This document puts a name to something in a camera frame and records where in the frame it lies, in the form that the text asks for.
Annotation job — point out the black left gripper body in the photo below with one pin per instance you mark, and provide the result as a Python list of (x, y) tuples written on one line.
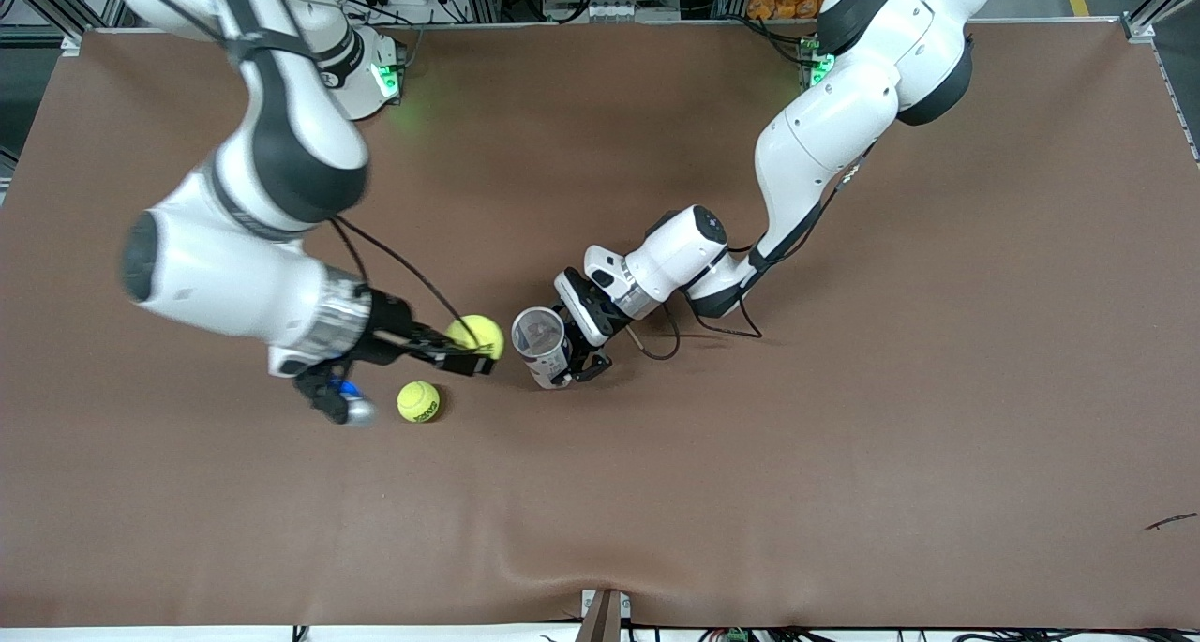
[(597, 317)]

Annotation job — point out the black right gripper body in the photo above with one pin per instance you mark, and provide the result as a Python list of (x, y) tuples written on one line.
[(387, 327)]

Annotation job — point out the white and navy tennis ball can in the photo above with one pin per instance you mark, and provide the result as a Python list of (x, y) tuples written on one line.
[(539, 337)]

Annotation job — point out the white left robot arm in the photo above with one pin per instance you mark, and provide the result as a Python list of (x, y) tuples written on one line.
[(844, 126)]

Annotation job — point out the yellow tennis ball black print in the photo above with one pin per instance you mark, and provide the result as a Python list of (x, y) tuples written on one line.
[(418, 401)]

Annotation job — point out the brown table mat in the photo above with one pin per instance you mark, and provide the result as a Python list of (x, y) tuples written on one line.
[(750, 492)]

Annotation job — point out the green terminal connector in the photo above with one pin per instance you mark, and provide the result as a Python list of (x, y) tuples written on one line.
[(736, 635)]

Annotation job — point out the white power strip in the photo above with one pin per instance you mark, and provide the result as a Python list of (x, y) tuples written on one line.
[(619, 9)]

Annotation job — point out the brown camera mount post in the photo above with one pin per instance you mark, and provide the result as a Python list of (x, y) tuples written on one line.
[(602, 619)]

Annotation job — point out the aluminium frame post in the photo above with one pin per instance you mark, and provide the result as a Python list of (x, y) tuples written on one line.
[(52, 5), (1139, 25)]

